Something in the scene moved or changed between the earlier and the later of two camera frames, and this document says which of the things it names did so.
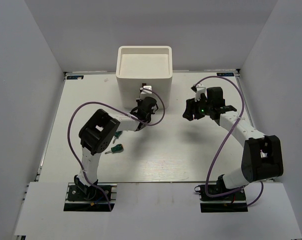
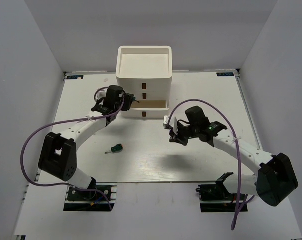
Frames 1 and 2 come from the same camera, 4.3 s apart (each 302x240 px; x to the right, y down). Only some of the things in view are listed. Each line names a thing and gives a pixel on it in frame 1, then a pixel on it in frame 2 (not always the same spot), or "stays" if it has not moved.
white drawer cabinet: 151,65 stays
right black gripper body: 205,107 to 185,133
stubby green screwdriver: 118,148 stays
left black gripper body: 139,101 to 126,105
